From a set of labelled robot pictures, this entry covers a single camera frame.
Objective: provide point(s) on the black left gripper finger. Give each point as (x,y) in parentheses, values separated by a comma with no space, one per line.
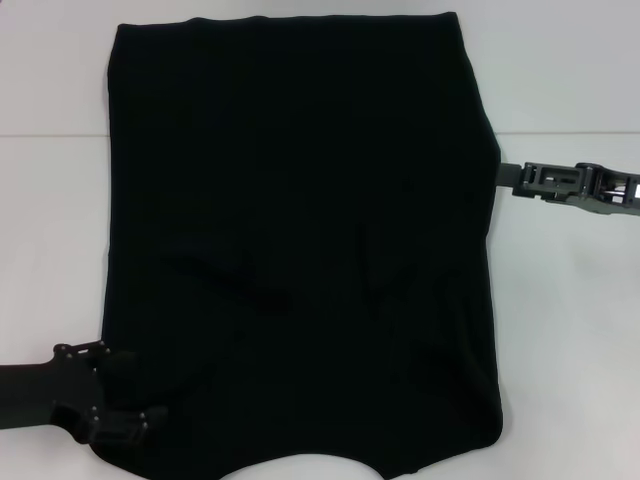
(120,427)
(120,370)

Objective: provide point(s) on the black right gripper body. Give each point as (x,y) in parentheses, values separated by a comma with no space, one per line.
(600,192)

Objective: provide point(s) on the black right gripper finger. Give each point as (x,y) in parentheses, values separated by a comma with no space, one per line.
(510,176)

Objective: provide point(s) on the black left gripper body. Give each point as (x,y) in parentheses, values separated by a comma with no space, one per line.
(40,395)

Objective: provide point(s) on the black shirt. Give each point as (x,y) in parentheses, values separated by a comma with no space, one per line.
(300,200)

